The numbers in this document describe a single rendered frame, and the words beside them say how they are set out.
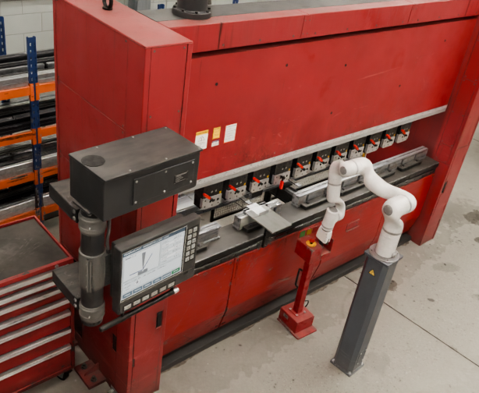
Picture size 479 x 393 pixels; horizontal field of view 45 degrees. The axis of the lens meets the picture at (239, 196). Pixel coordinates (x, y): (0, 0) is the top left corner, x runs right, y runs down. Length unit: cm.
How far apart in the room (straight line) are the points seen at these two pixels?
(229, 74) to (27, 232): 148
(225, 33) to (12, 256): 166
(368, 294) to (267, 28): 179
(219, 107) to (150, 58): 77
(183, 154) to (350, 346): 222
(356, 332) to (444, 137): 211
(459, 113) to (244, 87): 251
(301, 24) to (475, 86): 219
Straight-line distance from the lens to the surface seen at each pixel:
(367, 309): 395
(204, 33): 295
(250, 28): 315
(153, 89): 262
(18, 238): 356
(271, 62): 337
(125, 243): 247
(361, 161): 375
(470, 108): 528
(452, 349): 489
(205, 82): 309
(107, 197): 227
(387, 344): 469
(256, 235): 387
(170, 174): 243
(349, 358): 426
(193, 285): 369
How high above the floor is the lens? 309
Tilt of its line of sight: 31 degrees down
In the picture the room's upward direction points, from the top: 9 degrees clockwise
